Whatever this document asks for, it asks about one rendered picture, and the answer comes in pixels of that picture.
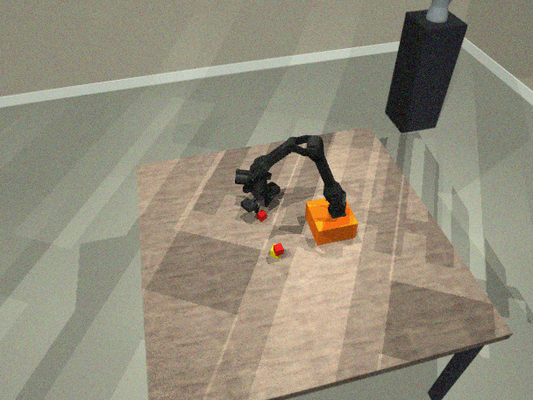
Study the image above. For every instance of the yellow cube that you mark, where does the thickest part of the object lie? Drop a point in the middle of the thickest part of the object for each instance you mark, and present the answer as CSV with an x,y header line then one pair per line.
x,y
273,254

